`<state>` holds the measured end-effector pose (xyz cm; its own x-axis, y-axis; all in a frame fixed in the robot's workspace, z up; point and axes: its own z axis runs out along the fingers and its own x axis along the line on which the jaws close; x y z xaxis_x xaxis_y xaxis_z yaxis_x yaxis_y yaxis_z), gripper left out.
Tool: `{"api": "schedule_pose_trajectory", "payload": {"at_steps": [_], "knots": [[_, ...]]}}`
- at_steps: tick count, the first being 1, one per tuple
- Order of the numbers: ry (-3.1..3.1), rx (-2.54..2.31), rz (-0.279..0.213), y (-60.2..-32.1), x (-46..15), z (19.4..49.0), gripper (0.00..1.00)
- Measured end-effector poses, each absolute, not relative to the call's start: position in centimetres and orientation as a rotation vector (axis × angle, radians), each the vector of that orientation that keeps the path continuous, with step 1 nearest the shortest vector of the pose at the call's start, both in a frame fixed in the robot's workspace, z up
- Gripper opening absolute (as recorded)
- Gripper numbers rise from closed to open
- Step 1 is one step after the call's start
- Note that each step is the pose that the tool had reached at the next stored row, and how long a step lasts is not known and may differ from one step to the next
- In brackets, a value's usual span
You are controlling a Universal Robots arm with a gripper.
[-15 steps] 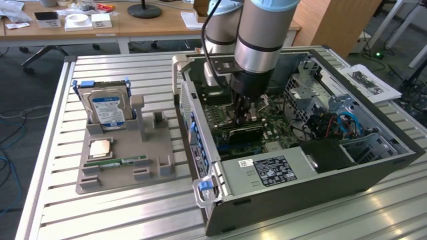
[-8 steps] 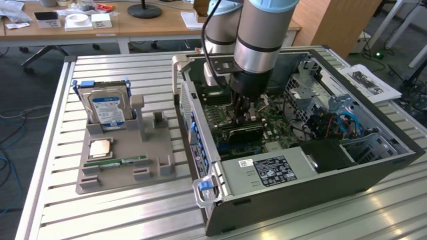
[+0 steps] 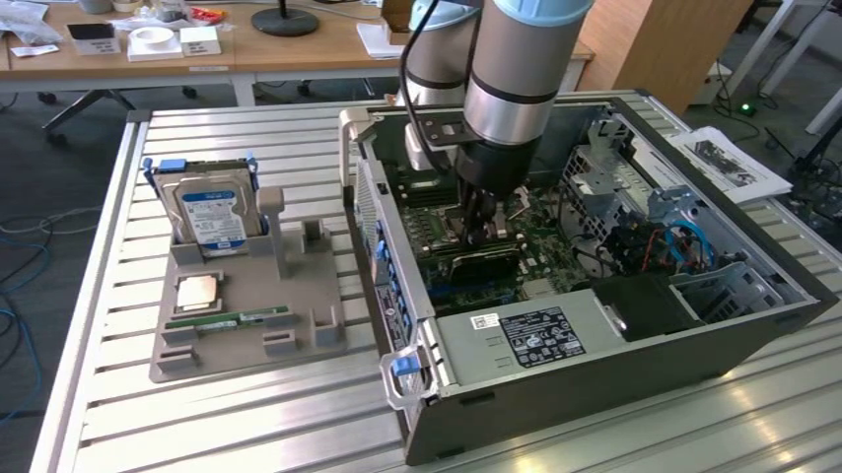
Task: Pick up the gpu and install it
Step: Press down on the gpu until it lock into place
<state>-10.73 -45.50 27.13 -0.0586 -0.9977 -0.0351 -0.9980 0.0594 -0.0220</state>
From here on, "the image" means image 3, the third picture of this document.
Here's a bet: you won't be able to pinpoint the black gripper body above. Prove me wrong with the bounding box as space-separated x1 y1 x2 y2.
454 137 540 199

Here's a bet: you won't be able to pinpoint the graphics card with black heatsink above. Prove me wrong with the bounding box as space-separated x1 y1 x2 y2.
445 242 519 288

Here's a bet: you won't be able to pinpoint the CPU socket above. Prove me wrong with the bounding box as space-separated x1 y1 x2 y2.
439 202 473 238

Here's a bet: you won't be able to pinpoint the metal socket cover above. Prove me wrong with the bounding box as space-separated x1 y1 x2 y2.
503 185 531 233

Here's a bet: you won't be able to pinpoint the installed RAM stick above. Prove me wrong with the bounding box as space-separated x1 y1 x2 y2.
430 238 522 261

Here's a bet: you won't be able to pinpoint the green motherboard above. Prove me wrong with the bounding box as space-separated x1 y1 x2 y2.
385 162 594 316

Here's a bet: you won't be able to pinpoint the metal disk bay cage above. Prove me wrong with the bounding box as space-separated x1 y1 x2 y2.
558 117 666 237

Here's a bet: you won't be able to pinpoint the grey power supply unit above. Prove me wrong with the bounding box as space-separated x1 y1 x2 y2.
433 288 626 385

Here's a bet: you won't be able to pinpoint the white papers on desk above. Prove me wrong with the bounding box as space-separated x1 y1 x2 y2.
355 22 410 60

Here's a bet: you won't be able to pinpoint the wooden cabinet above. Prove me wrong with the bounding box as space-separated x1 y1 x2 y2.
578 0 756 114

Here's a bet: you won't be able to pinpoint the printed paper stack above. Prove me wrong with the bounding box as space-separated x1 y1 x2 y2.
664 125 796 203

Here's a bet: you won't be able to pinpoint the grey plastic parts rack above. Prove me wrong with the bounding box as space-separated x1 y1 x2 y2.
150 184 350 385

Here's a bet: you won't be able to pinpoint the open dark grey PC case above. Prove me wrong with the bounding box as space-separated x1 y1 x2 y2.
338 96 841 467

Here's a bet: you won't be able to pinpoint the hard disk with blue label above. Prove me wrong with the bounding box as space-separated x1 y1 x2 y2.
157 169 255 258

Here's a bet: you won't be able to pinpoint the black round lamp base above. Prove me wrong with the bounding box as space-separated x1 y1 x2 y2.
251 0 322 36

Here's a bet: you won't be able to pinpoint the green RAM stick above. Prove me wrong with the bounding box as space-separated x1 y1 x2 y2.
165 305 293 330

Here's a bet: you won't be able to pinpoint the CPU with metal lid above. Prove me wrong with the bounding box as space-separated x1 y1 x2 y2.
174 273 226 314

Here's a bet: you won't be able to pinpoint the white table leg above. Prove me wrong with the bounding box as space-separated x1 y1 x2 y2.
722 0 834 100

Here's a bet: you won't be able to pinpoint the blue plastic disk carrier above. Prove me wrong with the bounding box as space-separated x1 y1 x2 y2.
142 153 262 237

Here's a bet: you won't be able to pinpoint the plain white box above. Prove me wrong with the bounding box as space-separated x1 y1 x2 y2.
178 25 223 58

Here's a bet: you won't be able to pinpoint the red small item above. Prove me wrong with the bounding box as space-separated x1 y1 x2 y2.
190 5 230 26

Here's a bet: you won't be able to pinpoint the white box with tape roll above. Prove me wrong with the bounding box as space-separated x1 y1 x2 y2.
127 25 186 63

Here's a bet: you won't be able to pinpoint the black office chair base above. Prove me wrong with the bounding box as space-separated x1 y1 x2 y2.
39 86 199 145

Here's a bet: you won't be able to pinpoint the white box with black top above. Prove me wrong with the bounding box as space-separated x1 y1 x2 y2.
67 22 122 56

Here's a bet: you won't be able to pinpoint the wooden office desk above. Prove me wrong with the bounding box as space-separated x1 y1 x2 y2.
0 0 598 107

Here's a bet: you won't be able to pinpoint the clear plastic bag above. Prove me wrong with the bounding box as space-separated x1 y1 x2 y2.
0 0 64 45

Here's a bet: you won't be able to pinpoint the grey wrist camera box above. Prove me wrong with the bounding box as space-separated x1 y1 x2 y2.
405 111 477 171

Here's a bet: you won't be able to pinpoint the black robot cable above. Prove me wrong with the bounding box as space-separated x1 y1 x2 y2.
398 0 455 173

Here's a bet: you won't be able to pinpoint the red wire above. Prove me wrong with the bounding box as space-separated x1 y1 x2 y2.
644 229 673 270

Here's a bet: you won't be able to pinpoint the blue wire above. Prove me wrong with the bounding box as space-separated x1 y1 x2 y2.
664 221 716 270

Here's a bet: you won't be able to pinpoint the white floor cable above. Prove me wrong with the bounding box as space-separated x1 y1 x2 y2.
0 206 100 236

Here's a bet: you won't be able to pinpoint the blue floor cable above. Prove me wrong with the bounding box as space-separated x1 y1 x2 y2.
0 236 51 420

